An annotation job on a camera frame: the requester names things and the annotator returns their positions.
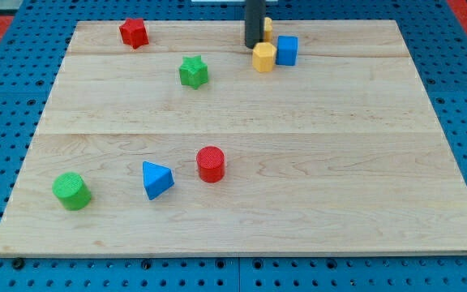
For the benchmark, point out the red cylinder block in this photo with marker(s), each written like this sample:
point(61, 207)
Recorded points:
point(211, 164)

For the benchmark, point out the blue cube block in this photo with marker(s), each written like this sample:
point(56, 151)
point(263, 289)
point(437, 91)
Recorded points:
point(287, 50)

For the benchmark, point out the yellow block behind rod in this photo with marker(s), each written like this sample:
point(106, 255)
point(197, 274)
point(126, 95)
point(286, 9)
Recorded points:
point(267, 29)

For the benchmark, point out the green star block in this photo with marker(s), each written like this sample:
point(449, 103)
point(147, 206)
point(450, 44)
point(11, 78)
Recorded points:
point(193, 72)

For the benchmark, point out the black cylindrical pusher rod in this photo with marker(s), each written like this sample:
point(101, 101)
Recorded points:
point(254, 22)

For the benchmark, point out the blue triangle block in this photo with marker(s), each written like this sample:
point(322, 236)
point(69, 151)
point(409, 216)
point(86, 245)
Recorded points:
point(157, 179)

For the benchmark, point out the green cylinder block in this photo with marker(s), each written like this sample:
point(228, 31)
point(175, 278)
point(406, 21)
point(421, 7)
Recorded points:
point(71, 191)

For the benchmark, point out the red star block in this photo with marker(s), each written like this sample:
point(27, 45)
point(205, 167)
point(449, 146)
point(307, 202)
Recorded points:
point(134, 33)

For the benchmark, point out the light wooden board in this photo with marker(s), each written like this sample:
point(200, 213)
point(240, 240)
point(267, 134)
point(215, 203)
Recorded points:
point(339, 155)

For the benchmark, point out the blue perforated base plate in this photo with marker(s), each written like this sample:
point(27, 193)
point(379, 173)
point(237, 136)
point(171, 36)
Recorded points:
point(30, 55)

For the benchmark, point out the yellow hexagon block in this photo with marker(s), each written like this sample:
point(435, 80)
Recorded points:
point(264, 57)

